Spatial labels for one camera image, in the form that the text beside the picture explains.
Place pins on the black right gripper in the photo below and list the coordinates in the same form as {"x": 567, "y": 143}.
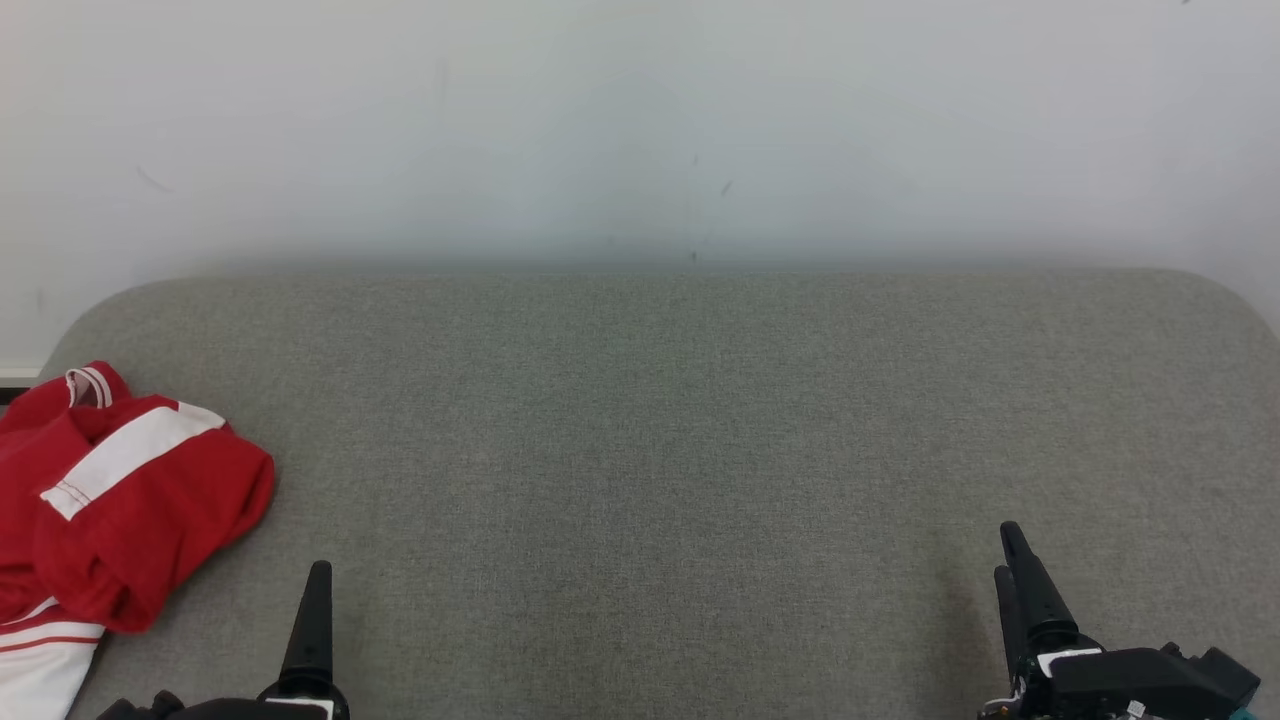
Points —
{"x": 1090, "y": 690}

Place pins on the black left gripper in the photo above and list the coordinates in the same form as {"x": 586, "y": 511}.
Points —
{"x": 220, "y": 710}

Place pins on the red shorts with white stripe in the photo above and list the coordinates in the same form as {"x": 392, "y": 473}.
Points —
{"x": 170, "y": 500}

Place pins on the white and black baseboard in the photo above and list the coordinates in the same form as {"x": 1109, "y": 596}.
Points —
{"x": 15, "y": 373}

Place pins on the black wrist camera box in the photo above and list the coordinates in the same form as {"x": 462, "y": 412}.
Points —
{"x": 1210, "y": 680}

